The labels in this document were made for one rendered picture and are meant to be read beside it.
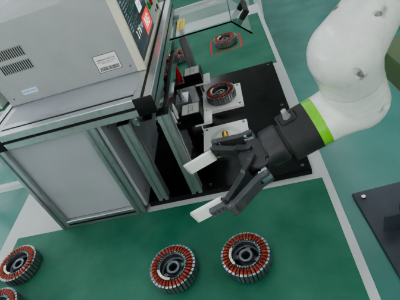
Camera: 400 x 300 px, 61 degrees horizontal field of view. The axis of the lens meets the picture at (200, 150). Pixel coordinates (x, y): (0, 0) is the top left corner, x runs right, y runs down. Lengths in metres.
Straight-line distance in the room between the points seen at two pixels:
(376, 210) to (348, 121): 1.22
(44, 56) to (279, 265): 0.74
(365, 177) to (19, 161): 1.61
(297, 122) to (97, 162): 0.53
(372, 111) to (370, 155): 1.48
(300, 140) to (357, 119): 0.10
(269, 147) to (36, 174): 0.64
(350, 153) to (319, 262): 1.35
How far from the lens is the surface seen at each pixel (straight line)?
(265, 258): 0.78
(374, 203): 1.84
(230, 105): 1.23
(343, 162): 2.05
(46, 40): 0.91
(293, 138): 0.61
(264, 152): 0.64
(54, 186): 1.02
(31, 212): 1.30
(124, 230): 1.01
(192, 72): 1.21
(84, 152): 0.90
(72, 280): 1.01
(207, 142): 1.10
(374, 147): 2.13
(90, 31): 0.86
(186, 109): 1.02
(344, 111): 0.60
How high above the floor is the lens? 1.45
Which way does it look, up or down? 39 degrees down
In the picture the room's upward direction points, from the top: 22 degrees counter-clockwise
